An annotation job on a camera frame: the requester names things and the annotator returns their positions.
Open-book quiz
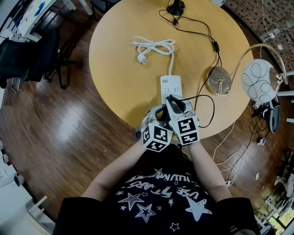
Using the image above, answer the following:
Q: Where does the long white floor cable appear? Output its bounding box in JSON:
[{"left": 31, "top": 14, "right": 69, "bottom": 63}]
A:
[{"left": 212, "top": 0, "right": 277, "bottom": 188}]

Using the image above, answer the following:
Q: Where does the shoe rack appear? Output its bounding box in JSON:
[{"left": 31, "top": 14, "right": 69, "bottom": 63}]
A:
[{"left": 254, "top": 149, "right": 294, "bottom": 235}]

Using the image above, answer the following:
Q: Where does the globe lamp with wooden base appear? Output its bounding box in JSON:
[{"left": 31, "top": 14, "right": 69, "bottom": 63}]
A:
[{"left": 204, "top": 43, "right": 288, "bottom": 104}]

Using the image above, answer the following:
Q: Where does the white square table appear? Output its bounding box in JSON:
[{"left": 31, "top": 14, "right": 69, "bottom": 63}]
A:
[{"left": 275, "top": 70, "right": 294, "bottom": 123}]

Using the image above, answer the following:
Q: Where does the black grey device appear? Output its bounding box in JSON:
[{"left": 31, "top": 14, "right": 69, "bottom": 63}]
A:
[{"left": 251, "top": 96, "right": 281, "bottom": 134}]

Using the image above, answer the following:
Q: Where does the black star-print t-shirt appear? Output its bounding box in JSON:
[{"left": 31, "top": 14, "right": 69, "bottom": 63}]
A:
[{"left": 52, "top": 144, "right": 263, "bottom": 235}]

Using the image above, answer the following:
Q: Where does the round wooden table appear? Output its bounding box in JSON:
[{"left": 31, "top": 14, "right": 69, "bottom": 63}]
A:
[{"left": 89, "top": 0, "right": 254, "bottom": 140}]

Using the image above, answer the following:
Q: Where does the person's left forearm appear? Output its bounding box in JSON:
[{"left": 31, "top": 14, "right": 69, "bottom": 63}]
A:
[{"left": 81, "top": 140, "right": 148, "bottom": 203}]

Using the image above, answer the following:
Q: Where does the white power strip cord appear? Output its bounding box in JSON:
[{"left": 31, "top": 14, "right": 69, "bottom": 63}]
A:
[{"left": 131, "top": 36, "right": 176, "bottom": 78}]

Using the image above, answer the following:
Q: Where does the blue cloth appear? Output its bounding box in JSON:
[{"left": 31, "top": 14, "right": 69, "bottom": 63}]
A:
[{"left": 34, "top": 1, "right": 50, "bottom": 17}]

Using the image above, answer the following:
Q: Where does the white side desk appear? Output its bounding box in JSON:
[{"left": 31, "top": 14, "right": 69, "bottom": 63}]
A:
[{"left": 0, "top": 0, "right": 78, "bottom": 43}]

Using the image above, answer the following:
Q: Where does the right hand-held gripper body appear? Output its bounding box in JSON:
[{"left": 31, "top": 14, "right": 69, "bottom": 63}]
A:
[{"left": 168, "top": 112, "right": 201, "bottom": 146}]

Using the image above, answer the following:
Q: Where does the white cabinet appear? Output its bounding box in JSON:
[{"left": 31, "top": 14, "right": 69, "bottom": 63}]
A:
[{"left": 0, "top": 140, "right": 56, "bottom": 235}]

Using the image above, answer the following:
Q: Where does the white power strip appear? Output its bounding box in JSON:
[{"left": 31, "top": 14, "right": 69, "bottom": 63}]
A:
[{"left": 159, "top": 75, "right": 183, "bottom": 106}]

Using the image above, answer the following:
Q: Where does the black folding chair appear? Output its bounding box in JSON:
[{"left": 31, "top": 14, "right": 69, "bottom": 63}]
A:
[{"left": 89, "top": 0, "right": 122, "bottom": 15}]

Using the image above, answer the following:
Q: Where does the black floor cable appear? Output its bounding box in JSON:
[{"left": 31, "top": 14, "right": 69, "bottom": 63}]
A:
[{"left": 226, "top": 107, "right": 272, "bottom": 184}]

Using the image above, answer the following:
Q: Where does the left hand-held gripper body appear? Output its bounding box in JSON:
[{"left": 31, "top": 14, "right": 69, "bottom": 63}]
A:
[{"left": 136, "top": 107, "right": 174, "bottom": 153}]

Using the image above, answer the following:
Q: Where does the person's right forearm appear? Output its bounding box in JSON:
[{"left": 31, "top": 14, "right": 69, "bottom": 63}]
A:
[{"left": 188, "top": 140, "right": 233, "bottom": 203}]

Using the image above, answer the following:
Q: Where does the black table lamp white shade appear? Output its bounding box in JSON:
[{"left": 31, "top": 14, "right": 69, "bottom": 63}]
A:
[{"left": 166, "top": 0, "right": 186, "bottom": 17}]

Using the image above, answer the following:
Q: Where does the black office chair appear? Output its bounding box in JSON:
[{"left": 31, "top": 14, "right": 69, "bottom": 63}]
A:
[{"left": 0, "top": 27, "right": 85, "bottom": 90}]

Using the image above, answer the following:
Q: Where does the black plug and cable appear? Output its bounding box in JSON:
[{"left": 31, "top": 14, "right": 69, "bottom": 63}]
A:
[{"left": 158, "top": 9, "right": 222, "bottom": 129}]

